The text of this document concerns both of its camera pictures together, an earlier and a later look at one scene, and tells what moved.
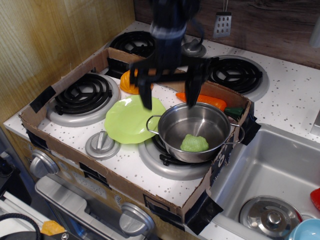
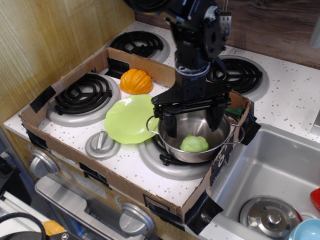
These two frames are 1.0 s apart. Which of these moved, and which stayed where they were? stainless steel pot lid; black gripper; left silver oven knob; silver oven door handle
Moved: black gripper
Stayed: left silver oven knob; silver oven door handle; stainless steel pot lid
